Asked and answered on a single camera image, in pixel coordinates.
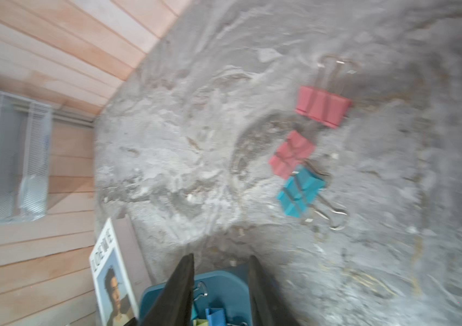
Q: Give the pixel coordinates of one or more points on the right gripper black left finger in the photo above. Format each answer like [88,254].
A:
[172,304]

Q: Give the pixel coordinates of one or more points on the blue binder clip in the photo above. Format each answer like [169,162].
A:
[216,316]

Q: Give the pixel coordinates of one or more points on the teal storage tray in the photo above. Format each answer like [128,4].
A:
[227,289]

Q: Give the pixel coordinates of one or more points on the Loewe magazine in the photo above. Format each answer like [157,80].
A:
[119,273]

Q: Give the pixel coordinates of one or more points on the yellow binder clip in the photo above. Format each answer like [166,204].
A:
[200,322]

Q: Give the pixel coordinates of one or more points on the white wire wall shelf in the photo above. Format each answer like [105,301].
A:
[25,143]

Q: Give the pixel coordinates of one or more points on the pink binder clip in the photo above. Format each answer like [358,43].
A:
[323,101]
[290,154]

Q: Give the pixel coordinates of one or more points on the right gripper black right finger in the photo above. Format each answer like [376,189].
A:
[267,305]

